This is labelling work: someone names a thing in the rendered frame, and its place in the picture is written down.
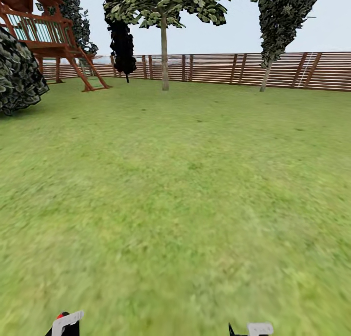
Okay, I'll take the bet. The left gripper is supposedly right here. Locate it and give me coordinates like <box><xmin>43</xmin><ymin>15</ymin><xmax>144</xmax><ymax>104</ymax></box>
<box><xmin>62</xmin><ymin>322</ymin><xmax>79</xmax><ymax>336</ymax></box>

